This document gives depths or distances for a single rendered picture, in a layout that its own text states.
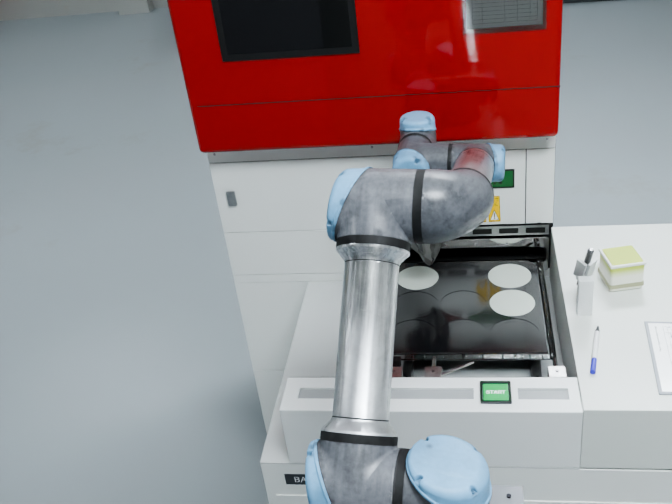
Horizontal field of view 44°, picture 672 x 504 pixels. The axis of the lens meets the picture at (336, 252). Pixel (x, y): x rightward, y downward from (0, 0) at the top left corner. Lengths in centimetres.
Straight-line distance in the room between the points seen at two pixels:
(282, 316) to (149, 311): 150
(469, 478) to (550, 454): 44
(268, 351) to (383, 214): 114
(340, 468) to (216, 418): 185
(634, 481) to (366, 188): 78
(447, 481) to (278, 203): 104
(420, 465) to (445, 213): 36
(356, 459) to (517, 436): 45
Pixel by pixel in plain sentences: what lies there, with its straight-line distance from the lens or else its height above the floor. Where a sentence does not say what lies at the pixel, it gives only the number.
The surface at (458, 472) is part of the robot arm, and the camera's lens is 119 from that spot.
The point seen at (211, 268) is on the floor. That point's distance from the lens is 384.
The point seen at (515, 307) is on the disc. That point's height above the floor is 90.
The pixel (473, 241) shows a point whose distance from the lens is 203.
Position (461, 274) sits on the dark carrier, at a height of 90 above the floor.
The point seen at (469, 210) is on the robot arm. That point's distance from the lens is 126.
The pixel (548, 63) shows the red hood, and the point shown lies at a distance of 180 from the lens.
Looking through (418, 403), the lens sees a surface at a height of 96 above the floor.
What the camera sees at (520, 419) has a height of 94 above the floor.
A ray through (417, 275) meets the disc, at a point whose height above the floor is 90.
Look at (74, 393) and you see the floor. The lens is 335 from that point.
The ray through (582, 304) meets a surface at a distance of 173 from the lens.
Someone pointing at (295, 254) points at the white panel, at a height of 90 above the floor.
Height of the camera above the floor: 201
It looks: 32 degrees down
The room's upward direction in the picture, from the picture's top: 7 degrees counter-clockwise
